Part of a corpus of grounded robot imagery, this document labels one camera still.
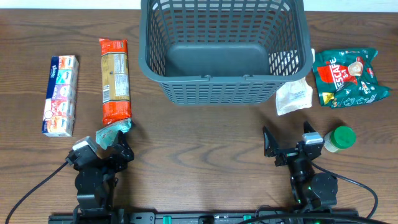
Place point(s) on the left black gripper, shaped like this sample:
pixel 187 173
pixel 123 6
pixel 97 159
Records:
pixel 124 150

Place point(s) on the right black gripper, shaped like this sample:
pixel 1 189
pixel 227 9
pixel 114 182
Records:
pixel 272 149

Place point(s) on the teal small sachet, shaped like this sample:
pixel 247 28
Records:
pixel 106 137

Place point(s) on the green lid jar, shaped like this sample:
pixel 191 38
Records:
pixel 339 139

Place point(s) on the green Nescafe bag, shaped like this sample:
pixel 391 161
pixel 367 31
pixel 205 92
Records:
pixel 345 78

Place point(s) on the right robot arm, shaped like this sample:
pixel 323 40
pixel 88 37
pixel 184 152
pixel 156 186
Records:
pixel 313 191

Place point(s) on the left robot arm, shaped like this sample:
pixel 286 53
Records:
pixel 96 177

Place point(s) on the Kleenex tissue multipack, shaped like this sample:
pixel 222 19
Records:
pixel 60 101

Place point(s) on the orange biscuit packet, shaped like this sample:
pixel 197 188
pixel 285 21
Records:
pixel 115 80

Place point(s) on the grey plastic basket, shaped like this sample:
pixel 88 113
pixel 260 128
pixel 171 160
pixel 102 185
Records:
pixel 210 52

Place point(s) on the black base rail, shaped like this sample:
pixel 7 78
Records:
pixel 163 218

